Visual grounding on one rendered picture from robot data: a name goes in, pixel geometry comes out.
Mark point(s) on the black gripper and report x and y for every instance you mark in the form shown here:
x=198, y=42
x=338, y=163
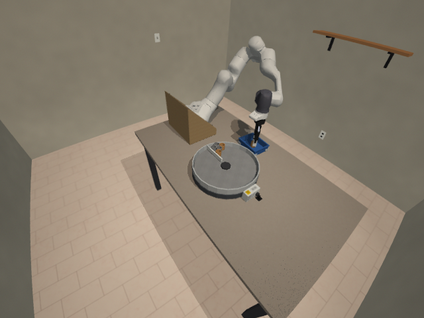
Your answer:
x=257, y=130

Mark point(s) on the blue open crate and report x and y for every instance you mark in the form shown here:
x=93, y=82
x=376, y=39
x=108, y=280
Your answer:
x=260, y=147

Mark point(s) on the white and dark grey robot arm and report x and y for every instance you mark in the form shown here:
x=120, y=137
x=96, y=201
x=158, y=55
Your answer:
x=226, y=80

